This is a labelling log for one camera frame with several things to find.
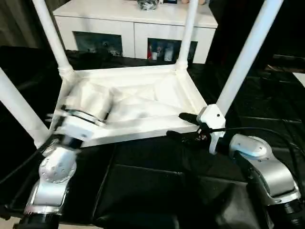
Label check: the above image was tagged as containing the white cabinet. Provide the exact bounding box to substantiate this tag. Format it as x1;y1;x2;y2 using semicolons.
52;0;219;64

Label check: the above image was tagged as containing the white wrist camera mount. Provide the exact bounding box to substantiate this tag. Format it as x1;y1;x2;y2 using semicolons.
47;104;93;144
196;104;226;155

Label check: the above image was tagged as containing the black side table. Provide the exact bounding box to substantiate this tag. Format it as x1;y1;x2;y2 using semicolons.
266;54;305;72

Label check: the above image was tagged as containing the white flat board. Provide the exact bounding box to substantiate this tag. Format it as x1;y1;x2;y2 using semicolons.
292;72;305;86

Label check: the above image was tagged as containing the white plastic table leg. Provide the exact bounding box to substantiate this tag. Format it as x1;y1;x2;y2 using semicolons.
215;0;285;117
32;0;77;81
175;0;200;71
0;68;50;149

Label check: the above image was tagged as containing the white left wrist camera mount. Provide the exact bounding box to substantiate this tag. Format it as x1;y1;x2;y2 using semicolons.
47;104;93;144

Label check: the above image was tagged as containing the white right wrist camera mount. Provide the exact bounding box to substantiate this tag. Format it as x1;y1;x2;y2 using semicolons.
196;104;226;155

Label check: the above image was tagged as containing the black mat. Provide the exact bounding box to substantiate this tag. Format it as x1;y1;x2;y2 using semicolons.
0;45;305;229

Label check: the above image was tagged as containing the dark patterned ornament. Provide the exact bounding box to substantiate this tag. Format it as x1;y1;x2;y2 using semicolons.
137;0;159;11

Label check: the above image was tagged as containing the grey curtain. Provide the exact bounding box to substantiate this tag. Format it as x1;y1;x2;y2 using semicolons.
0;0;66;51

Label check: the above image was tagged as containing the white plastic table top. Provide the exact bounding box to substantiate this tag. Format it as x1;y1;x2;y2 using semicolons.
49;63;208;147

